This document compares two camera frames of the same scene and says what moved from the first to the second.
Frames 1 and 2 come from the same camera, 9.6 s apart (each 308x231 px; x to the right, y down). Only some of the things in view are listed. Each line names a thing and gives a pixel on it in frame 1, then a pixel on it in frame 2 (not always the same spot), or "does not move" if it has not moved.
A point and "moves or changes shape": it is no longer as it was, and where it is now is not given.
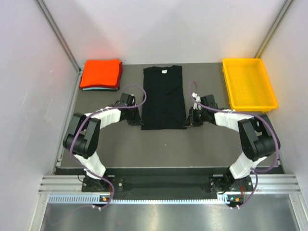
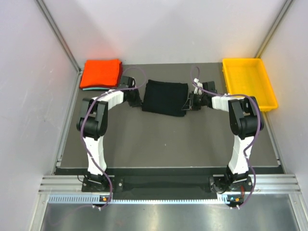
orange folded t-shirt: (96, 71) does not move
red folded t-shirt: (117, 84) does not move
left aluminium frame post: (60, 35) does not move
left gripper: (137, 121) -> (137, 102)
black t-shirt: (163, 106) moves or changes shape
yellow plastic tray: (248, 85) does not move
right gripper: (191, 121) -> (190, 102)
